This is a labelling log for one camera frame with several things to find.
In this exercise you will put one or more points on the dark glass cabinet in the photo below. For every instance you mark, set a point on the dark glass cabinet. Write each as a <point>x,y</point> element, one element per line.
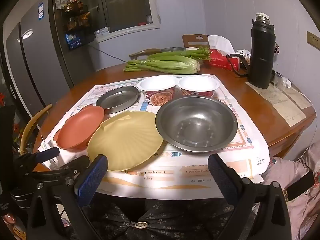
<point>6,85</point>

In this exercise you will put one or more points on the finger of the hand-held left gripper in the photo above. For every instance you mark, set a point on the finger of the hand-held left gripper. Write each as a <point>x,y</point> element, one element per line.
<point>75,163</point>
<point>47,154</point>

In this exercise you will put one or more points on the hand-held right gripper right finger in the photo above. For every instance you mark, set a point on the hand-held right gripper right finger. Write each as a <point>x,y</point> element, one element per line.
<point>221,177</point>

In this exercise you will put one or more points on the grey refrigerator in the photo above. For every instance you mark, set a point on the grey refrigerator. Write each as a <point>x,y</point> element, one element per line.
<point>37,62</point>

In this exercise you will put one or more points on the person's dark floral clothing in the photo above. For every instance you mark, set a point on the person's dark floral clothing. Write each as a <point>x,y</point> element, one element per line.
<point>162,220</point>

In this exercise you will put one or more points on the black thermos bottle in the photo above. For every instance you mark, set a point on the black thermos bottle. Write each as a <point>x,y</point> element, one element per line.
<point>261,55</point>

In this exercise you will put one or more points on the terracotta plastic plate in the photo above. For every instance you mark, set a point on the terracotta plastic plate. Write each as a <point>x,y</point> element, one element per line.
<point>80,127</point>

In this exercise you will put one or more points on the red instant noodle bowl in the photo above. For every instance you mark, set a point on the red instant noodle bowl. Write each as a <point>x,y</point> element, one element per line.
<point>198,83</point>
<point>158,83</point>

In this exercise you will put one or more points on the small steel pot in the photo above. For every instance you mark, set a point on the small steel pot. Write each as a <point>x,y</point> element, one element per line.
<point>172,49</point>

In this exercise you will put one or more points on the printed newspaper sheet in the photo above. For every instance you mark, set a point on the printed newspaper sheet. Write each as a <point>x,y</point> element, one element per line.
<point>250,135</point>

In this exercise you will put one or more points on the light wooden curved chair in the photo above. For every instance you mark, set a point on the light wooden curved chair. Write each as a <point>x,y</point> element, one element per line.
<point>31,127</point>

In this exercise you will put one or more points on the wooden chair with cutout back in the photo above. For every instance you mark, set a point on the wooden chair with cutout back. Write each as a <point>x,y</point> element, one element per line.
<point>190,40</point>

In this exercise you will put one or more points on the red tissue box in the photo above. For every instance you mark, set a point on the red tissue box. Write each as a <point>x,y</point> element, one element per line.
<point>220,60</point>

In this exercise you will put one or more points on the printed paper sheet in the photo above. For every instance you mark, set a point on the printed paper sheet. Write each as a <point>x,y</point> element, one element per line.
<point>282,102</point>

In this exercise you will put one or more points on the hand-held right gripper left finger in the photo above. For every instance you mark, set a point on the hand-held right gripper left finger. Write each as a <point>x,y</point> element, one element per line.
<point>92,177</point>

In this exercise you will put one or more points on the white flat box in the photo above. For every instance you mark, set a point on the white flat box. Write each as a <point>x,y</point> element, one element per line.
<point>101,31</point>

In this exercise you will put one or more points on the person's pink floral clothing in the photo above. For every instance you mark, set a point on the person's pink floral clothing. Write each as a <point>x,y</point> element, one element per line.
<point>305,205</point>

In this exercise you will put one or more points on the steel plate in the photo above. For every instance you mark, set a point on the steel plate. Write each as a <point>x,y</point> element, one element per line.
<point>117,100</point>

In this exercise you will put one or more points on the blue box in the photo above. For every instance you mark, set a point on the blue box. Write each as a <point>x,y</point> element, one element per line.
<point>73,41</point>

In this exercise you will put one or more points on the curved wooden chair back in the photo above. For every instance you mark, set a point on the curved wooden chair back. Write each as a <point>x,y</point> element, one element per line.
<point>143,52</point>

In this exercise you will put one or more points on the small white bottle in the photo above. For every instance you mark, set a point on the small white bottle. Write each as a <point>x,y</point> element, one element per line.
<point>243,53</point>

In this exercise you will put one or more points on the brown spotted cloth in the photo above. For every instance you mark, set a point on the brown spotted cloth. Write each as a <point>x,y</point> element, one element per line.
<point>276,48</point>

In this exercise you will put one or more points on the white framed window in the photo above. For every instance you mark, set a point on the white framed window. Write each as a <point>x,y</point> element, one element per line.
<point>125,2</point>

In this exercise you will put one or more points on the beige wall socket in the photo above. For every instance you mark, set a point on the beige wall socket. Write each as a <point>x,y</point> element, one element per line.
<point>313,39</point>

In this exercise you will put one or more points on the leafy celery bunch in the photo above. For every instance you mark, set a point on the leafy celery bunch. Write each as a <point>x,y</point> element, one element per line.
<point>180,53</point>

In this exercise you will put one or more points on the clear glass cup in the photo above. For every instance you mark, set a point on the clear glass cup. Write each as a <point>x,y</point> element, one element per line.
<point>278,77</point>

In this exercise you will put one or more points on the dark rack with jars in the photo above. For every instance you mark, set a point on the dark rack with jars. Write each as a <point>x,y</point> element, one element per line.
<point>75,22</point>

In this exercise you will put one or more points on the thick celery bunch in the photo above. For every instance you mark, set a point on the thick celery bunch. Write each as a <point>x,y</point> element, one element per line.
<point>170,65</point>

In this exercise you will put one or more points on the large steel bowl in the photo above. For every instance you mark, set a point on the large steel bowl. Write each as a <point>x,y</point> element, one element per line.
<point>197,122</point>

